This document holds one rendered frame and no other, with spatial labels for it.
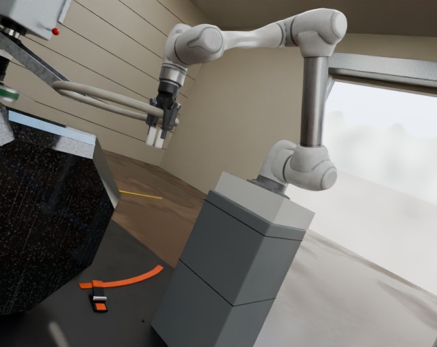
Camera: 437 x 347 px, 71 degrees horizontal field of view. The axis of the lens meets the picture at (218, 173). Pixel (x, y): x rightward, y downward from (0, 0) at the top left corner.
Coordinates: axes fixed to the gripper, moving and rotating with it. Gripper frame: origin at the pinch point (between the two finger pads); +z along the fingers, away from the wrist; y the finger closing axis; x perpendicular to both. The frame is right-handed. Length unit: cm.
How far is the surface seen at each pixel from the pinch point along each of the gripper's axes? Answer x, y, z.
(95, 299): -30, 38, 87
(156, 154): -541, 470, 16
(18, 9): 21, 71, -37
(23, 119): 27.9, 34.4, 6.1
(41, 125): 21.8, 33.5, 6.5
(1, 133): 34.1, 32.5, 12.0
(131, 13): -354, 471, -259
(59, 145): 16.2, 29.2, 11.9
